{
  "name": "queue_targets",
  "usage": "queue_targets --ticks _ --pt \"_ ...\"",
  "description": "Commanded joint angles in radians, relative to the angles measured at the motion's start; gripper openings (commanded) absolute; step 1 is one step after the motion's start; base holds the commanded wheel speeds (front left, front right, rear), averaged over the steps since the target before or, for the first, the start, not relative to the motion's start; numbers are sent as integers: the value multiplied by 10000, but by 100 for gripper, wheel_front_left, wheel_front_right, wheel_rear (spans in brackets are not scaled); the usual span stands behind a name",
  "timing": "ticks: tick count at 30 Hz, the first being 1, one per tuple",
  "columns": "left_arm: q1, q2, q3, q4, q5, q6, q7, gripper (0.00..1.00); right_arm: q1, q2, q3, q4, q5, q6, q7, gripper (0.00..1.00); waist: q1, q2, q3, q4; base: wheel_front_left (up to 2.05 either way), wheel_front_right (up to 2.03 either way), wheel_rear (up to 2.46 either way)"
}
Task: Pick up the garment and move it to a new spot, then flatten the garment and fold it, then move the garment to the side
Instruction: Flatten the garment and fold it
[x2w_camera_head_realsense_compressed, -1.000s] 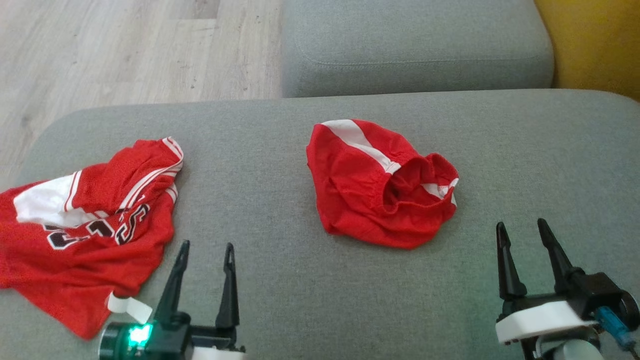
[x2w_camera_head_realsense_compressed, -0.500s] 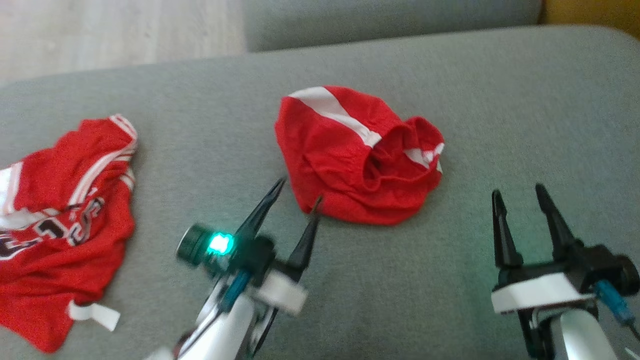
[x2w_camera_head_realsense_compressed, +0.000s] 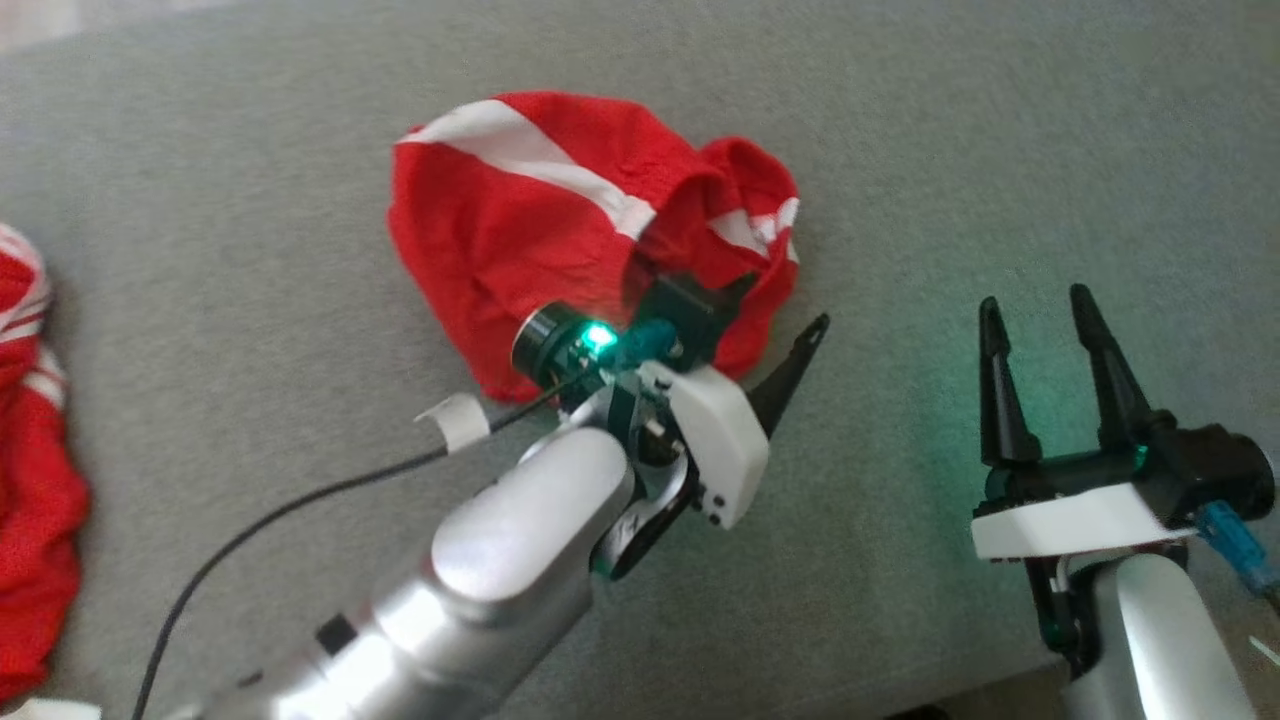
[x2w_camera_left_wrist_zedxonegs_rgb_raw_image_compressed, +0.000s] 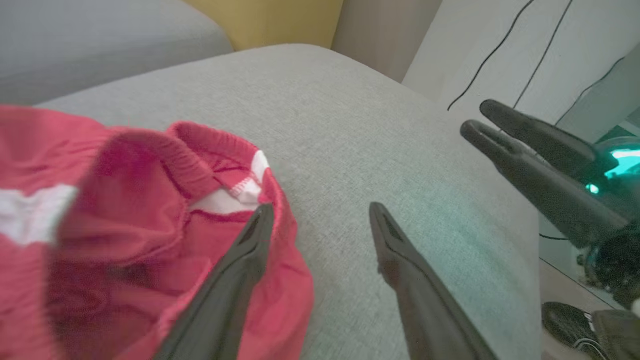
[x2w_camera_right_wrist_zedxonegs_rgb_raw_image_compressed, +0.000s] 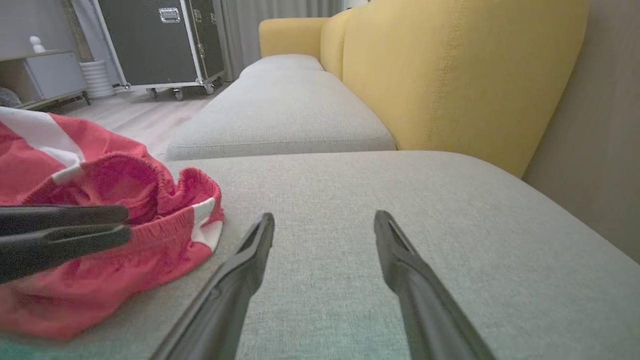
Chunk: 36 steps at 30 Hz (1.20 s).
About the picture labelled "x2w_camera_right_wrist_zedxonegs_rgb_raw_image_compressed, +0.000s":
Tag red shorts with white stripe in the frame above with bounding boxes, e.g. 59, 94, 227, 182
0, 106, 225, 341

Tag white ribbed vase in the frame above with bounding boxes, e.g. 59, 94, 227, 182
80, 60, 117, 100

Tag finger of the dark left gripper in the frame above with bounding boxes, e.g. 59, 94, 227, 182
0, 204, 130, 237
0, 224, 132, 285

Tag yellow sofa armrest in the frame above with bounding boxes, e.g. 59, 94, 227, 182
258, 17, 331, 59

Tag white cabinet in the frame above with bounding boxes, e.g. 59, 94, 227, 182
0, 50, 90, 110

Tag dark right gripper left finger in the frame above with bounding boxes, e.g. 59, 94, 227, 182
150, 212, 276, 360

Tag yellow sofa backrest cushion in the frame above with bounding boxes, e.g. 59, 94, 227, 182
343, 0, 589, 179
320, 9, 352, 81

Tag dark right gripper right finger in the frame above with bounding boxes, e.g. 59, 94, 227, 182
374, 210, 497, 360

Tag grey curtain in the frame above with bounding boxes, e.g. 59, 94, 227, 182
222, 0, 344, 81

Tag black flight case on casters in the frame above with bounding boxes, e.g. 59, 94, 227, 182
92, 0, 227, 102

